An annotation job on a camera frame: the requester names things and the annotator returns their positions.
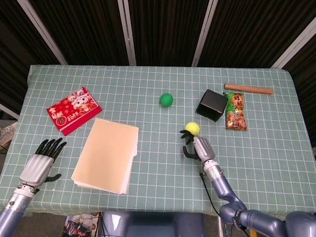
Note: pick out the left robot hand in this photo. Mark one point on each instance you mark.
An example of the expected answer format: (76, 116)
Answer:
(37, 168)

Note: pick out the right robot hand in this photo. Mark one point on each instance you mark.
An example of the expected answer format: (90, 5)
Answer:
(205, 149)

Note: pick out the yellow tennis ball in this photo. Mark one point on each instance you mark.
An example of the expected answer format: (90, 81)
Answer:
(193, 127)

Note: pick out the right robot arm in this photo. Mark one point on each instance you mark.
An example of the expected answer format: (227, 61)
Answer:
(224, 187)

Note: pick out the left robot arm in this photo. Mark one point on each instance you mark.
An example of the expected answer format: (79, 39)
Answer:
(14, 207)

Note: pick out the black open cardboard box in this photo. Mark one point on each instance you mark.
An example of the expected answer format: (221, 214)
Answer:
(213, 101)

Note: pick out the green rubber ball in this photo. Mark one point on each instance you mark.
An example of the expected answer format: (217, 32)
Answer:
(166, 99)

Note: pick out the white sneaker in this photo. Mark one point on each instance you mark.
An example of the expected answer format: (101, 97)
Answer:
(7, 134)

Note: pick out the green orange snack bag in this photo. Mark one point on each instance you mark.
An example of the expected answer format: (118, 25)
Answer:
(235, 111)

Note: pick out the red desk calendar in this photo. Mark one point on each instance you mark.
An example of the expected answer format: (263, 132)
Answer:
(74, 111)

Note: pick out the manila folder with papers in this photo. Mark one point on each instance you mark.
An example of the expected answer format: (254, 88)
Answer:
(106, 155)

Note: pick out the colourful printed bag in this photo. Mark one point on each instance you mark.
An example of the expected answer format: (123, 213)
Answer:
(81, 224)

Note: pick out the wooden rolling pin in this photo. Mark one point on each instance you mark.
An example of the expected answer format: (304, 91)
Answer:
(248, 89)

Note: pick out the green checked tablecloth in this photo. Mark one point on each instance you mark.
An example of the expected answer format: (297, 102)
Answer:
(160, 79)

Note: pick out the blue robot torso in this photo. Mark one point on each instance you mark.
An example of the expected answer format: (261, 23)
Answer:
(153, 224)

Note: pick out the white partition post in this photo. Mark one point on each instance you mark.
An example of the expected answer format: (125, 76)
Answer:
(42, 29)
(293, 47)
(127, 29)
(205, 29)

